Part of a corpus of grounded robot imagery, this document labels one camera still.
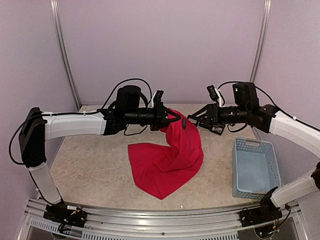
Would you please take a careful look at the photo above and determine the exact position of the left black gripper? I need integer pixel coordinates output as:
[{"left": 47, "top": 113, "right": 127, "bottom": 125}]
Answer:
[{"left": 125, "top": 101, "right": 181, "bottom": 131}]

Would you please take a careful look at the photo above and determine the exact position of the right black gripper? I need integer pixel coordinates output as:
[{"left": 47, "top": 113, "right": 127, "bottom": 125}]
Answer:
[{"left": 191, "top": 102, "right": 250, "bottom": 128}]

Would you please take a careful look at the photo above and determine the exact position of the silver white brooch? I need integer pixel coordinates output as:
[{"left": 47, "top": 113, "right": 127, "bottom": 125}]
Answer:
[{"left": 212, "top": 127, "right": 223, "bottom": 134}]

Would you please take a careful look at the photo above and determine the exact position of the red t-shirt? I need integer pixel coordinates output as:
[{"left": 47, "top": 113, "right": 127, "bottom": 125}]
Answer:
[{"left": 128, "top": 113, "right": 204, "bottom": 200}]

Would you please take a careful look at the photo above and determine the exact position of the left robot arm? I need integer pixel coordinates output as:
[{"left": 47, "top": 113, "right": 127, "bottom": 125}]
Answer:
[{"left": 18, "top": 101, "right": 181, "bottom": 223}]

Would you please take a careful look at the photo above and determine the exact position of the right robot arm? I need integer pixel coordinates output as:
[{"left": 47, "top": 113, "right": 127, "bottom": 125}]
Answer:
[{"left": 188, "top": 103, "right": 320, "bottom": 222}]

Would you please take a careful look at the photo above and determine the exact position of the blue plastic basket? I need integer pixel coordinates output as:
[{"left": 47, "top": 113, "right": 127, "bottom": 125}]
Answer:
[{"left": 232, "top": 137, "right": 282, "bottom": 200}]

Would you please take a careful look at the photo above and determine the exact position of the black square frame middle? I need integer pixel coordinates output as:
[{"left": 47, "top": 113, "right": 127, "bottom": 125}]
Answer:
[{"left": 198, "top": 121, "right": 212, "bottom": 130}]

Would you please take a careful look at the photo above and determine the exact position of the black square frame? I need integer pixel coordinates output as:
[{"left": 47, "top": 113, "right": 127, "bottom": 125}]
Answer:
[
  {"left": 198, "top": 121, "right": 212, "bottom": 130},
  {"left": 209, "top": 124, "right": 225, "bottom": 136}
]

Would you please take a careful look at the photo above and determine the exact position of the black square frame right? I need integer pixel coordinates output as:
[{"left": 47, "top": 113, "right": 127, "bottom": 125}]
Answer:
[{"left": 209, "top": 124, "right": 225, "bottom": 136}]

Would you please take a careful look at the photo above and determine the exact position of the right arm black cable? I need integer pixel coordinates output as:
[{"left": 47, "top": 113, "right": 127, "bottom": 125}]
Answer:
[{"left": 216, "top": 80, "right": 320, "bottom": 132}]

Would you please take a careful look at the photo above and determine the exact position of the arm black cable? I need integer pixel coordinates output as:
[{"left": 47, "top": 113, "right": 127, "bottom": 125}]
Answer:
[
  {"left": 216, "top": 80, "right": 320, "bottom": 132},
  {"left": 8, "top": 78, "right": 153, "bottom": 165}
]

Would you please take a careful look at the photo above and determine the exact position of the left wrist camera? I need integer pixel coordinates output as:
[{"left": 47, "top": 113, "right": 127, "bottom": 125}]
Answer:
[{"left": 115, "top": 85, "right": 148, "bottom": 111}]

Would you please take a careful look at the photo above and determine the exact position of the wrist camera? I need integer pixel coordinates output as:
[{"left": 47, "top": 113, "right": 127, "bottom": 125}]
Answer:
[
  {"left": 115, "top": 85, "right": 148, "bottom": 111},
  {"left": 232, "top": 82, "right": 259, "bottom": 108}
]

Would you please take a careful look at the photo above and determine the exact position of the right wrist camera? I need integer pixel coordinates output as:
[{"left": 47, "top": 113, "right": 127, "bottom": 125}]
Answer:
[{"left": 232, "top": 82, "right": 259, "bottom": 108}]

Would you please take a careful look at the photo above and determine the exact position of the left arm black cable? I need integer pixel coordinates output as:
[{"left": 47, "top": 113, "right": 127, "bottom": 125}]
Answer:
[{"left": 8, "top": 78, "right": 153, "bottom": 165}]

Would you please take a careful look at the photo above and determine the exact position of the aluminium front rail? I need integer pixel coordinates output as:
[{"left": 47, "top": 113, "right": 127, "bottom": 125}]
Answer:
[{"left": 17, "top": 199, "right": 310, "bottom": 240}]

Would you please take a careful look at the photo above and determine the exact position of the right aluminium corner post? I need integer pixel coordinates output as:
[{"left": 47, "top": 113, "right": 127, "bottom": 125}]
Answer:
[{"left": 249, "top": 0, "right": 272, "bottom": 83}]

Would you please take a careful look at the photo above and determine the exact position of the aluminium corner post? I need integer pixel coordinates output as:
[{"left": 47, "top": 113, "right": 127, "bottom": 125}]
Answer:
[
  {"left": 249, "top": 0, "right": 272, "bottom": 83},
  {"left": 50, "top": 0, "right": 82, "bottom": 110}
]

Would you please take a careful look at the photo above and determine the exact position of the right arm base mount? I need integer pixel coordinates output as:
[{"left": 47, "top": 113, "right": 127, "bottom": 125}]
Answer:
[{"left": 239, "top": 207, "right": 283, "bottom": 228}]

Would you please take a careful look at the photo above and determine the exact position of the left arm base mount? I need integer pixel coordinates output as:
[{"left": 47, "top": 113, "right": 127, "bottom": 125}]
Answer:
[{"left": 43, "top": 202, "right": 88, "bottom": 228}]

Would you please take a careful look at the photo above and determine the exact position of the left aluminium corner post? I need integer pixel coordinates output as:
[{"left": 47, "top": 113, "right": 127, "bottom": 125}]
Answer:
[{"left": 50, "top": 0, "right": 82, "bottom": 110}]

